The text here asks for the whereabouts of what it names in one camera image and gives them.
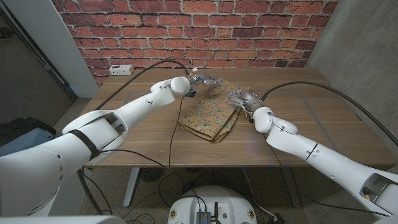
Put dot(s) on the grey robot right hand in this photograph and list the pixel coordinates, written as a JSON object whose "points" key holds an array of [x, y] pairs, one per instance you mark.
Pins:
{"points": [[248, 98]]}

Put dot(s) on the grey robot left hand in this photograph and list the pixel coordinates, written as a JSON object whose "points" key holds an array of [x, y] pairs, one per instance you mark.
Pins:
{"points": [[205, 81]]}

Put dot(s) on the tan patterned cloth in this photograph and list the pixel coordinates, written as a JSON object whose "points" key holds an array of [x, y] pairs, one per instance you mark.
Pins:
{"points": [[214, 112]]}

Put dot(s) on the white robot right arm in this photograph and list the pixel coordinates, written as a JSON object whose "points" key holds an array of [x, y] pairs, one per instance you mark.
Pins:
{"points": [[295, 137]]}

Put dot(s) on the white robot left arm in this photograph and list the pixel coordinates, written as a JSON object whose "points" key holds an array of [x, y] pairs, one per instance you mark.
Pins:
{"points": [[93, 133]]}

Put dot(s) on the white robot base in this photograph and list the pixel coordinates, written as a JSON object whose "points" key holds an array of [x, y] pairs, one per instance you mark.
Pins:
{"points": [[214, 199]]}

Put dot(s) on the red brick print backdrop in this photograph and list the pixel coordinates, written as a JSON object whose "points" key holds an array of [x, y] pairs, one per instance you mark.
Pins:
{"points": [[199, 31]]}

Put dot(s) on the white power strip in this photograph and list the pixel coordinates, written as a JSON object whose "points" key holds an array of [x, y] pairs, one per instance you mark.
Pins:
{"points": [[121, 70]]}

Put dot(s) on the grey table leg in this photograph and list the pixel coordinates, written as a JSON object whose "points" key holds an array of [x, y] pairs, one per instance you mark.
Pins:
{"points": [[292, 189]]}

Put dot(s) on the black round floor disc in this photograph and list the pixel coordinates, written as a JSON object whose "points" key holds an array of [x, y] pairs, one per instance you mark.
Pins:
{"points": [[151, 175]]}

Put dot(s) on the black antenna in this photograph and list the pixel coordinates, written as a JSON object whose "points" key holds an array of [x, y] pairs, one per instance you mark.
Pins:
{"points": [[216, 211]]}

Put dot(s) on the black floor plug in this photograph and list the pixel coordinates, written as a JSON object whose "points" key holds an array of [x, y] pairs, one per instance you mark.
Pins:
{"points": [[278, 218]]}

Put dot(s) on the small grey electronics box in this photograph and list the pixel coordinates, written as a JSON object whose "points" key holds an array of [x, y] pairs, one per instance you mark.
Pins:
{"points": [[203, 217]]}

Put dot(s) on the white table leg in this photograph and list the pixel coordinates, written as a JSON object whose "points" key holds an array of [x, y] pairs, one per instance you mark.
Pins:
{"points": [[130, 189]]}

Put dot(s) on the black bag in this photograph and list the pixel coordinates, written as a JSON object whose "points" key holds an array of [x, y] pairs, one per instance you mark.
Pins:
{"points": [[21, 126]]}

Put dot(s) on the blue bag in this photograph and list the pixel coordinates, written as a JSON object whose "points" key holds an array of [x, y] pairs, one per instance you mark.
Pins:
{"points": [[18, 141]]}

